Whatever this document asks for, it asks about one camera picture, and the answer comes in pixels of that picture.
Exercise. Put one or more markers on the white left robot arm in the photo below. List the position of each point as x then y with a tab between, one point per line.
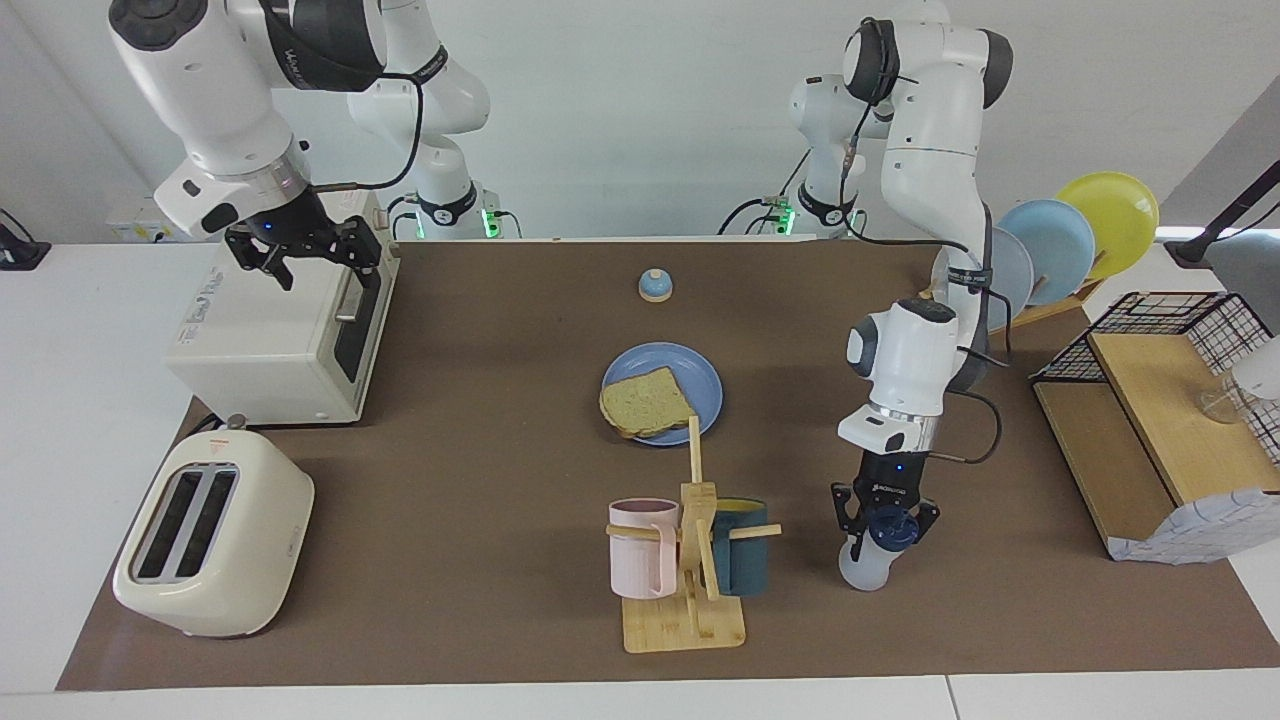
930	150

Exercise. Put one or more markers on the white rounded object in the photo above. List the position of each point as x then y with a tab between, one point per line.
1262	370

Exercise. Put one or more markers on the white bottle with blue cap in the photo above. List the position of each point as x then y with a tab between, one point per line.
865	570

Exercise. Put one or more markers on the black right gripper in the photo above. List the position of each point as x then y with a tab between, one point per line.
290	228

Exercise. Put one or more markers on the light blue plate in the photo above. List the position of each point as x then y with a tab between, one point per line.
1060	245

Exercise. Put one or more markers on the pink mug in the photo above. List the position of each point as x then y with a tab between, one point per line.
640	560

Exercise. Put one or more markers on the yellow plate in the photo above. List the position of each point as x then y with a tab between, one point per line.
1120	215

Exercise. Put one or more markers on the white socket box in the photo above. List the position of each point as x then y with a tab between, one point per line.
130	228

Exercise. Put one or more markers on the cream two-slot toaster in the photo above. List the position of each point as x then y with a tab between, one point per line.
250	540

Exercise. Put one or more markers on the blue round plate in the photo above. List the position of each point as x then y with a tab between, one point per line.
700	380

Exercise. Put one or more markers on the wooden plate rack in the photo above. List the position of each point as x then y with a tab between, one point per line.
1050	310

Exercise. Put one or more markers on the wooden mug rack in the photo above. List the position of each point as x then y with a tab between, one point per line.
685	625

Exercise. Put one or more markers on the small blue bell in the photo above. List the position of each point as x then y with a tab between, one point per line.
655	288

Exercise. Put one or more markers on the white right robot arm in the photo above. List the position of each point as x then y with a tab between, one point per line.
210	90

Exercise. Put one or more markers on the black stand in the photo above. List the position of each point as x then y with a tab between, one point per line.
1190	248

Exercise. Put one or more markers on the pale grey plate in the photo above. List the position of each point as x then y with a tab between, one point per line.
1020	270

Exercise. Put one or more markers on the clear glass cup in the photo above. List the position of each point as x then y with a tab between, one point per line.
1222	405

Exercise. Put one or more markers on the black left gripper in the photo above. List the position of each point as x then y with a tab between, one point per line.
890	480

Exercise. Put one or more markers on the toasted bread slice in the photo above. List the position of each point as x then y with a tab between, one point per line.
648	405

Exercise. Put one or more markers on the brown table mat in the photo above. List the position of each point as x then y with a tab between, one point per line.
450	500

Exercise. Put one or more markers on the black clamp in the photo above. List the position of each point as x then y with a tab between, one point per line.
20	255

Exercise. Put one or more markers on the white toaster oven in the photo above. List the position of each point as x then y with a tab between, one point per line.
270	350

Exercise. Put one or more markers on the teal mug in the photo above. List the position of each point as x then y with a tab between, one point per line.
745	560

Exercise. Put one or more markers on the wooden shelf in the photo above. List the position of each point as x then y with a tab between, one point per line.
1160	420

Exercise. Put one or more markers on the grey rounded object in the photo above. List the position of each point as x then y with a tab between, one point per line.
1250	265

